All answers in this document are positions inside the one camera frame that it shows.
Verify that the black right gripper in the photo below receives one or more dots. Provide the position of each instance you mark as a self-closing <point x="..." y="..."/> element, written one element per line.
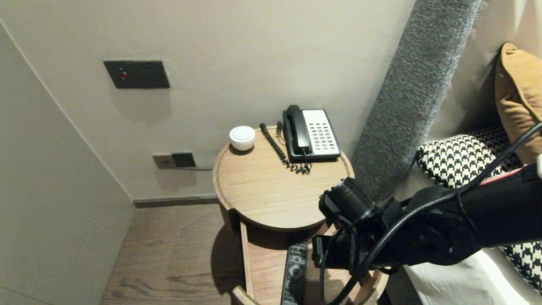
<point x="343" y="252"/>

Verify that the black TV remote control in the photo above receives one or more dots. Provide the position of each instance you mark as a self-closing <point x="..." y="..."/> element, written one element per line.
<point x="295" y="275"/>

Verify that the curved-front wooden drawer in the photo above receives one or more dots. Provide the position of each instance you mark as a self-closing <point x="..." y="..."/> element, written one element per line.
<point x="264" y="262"/>

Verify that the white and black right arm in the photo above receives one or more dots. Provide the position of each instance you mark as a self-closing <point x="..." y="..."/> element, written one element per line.
<point x="499" y="212"/>

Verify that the round wooden nightstand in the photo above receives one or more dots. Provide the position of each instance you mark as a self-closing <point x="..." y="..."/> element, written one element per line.
<point x="275" y="190"/>

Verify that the black and white telephone base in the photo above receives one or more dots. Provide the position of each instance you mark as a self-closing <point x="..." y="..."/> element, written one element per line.
<point x="322" y="135"/>

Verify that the white bed sheet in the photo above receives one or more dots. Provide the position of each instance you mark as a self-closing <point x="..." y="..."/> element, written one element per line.
<point x="465" y="284"/>

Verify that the black telephone handset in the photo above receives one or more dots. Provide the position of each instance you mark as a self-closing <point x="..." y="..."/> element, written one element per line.
<point x="296" y="130"/>

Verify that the black white houndstooth pillow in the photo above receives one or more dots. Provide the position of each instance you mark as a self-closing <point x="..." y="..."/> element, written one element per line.
<point x="457" y="159"/>

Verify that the white round puck device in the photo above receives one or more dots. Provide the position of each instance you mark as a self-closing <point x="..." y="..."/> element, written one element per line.
<point x="242" y="137"/>

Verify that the grey upholstered headboard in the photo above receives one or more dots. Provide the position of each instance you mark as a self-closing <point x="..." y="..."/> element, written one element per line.
<point x="415" y="84"/>

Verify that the mustard brown cushion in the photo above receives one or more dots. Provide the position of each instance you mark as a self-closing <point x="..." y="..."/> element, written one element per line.
<point x="518" y="97"/>

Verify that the grey upholstered bed frame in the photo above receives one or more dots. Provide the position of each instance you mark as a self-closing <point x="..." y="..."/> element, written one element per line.
<point x="396" y="292"/>

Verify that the grey wall baseboard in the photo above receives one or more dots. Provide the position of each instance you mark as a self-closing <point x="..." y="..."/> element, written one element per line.
<point x="178" y="202"/>

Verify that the dark wall outlet plate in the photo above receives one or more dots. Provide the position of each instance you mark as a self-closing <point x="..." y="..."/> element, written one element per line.
<point x="184" y="160"/>

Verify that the beige wall power outlet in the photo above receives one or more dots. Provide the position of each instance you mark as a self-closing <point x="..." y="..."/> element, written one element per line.
<point x="163" y="161"/>

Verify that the dark wall switch panel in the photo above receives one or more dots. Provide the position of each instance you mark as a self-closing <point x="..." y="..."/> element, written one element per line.
<point x="136" y="74"/>

